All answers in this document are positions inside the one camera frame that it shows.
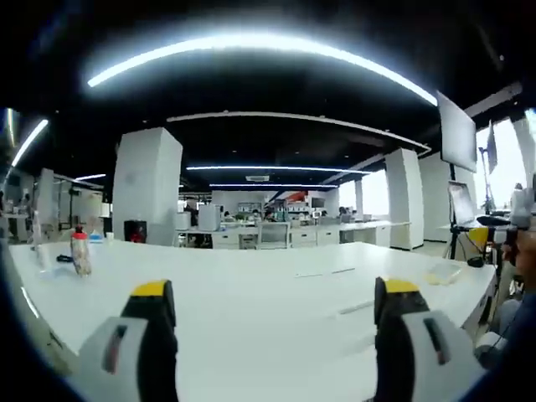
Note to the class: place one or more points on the yellow chair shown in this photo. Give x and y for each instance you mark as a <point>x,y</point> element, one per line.
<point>477,239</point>

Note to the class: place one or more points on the laptop on stand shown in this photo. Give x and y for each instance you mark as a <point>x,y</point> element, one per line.
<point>462,204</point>

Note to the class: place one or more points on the clear storage box yellow latches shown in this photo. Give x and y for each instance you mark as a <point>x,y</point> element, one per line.
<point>443,274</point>

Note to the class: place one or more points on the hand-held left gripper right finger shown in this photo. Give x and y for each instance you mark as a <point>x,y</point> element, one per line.
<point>419,360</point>

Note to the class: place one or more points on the person's trouser leg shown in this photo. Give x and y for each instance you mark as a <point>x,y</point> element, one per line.
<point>507,313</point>

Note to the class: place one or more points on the long ceiling light strip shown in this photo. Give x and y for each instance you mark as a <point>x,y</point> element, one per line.
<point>259,42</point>

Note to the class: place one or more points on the person's right hand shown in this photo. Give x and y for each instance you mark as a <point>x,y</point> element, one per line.
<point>525,253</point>

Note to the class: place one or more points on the black and red cabinet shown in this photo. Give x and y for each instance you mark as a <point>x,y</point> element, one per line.
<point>135,231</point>

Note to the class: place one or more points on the black tripod stand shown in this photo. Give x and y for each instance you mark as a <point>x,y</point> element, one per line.
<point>453,240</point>

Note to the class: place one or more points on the black computer mouse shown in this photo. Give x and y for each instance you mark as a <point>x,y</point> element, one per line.
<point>475,261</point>

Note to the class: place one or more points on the white cup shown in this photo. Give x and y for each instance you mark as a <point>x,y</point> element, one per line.
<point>109,238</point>

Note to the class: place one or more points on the red-capped patterned bottle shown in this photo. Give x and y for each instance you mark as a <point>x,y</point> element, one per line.
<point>80,253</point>

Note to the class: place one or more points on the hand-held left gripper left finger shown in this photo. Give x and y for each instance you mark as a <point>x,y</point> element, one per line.
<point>125,360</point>

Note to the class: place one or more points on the blue tissue box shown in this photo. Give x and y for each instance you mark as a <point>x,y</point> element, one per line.
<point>95,239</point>

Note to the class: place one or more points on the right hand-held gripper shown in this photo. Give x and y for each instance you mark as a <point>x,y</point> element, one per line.
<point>522,207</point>

